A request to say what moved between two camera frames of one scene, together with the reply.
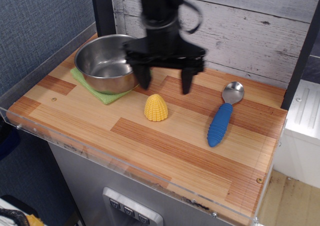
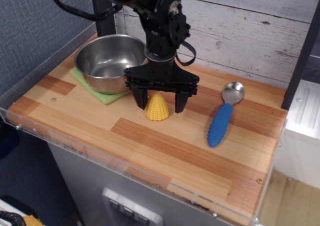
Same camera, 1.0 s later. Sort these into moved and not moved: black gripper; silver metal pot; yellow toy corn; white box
Moved: black gripper
Not moved: yellow toy corn; white box; silver metal pot
